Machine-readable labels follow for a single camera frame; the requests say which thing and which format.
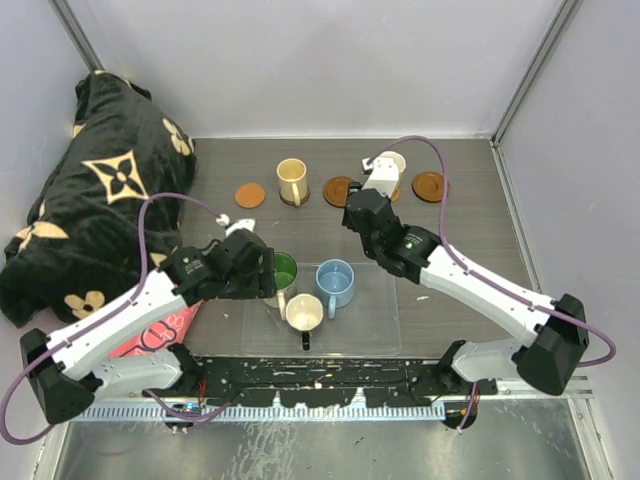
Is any brown ringed wooden coaster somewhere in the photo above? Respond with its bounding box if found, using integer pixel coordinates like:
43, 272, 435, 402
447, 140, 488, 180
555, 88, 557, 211
323, 176, 361, 208

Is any olive green white mug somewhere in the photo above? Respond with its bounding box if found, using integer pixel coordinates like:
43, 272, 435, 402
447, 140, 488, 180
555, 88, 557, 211
382, 151, 406, 181

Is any dark brown coaster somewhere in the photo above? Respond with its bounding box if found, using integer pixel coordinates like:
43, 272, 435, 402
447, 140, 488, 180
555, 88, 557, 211
279, 189, 311, 207

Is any light brown ringed coaster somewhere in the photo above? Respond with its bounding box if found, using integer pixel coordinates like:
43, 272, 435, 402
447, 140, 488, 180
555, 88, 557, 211
412, 171, 451, 203

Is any blue mug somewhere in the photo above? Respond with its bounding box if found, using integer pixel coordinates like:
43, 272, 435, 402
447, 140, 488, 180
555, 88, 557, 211
315, 259, 355, 319

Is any white mug black handle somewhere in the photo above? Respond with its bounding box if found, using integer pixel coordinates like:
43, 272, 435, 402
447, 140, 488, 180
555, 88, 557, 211
285, 293, 324, 351

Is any yellow mug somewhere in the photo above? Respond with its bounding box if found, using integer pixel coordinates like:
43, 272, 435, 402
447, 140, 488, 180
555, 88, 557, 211
276, 158, 309, 203

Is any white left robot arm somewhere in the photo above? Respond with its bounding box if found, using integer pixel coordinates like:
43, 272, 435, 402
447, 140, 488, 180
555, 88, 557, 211
20, 229, 276, 424

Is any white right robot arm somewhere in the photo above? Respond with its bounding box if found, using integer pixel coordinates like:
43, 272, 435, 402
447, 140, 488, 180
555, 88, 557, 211
342, 189, 589, 396

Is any green interior mug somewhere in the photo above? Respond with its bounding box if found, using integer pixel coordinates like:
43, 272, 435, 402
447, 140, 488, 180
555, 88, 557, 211
264, 252, 298, 321

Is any pink printed cloth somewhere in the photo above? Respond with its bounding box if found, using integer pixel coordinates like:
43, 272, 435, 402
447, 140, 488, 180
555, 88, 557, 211
108, 302, 202, 359

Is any clear plastic tray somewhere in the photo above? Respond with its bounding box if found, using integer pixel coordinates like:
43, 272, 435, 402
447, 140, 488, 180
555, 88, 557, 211
241, 263, 401, 358

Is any black floral plush blanket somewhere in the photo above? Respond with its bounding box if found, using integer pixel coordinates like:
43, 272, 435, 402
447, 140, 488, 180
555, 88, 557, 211
1, 70, 197, 328

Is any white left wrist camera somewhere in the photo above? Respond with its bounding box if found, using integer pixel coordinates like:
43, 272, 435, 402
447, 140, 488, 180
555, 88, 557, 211
216, 214, 256, 237

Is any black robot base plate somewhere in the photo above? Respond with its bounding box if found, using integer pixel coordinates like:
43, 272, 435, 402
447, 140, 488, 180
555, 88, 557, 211
142, 353, 499, 409

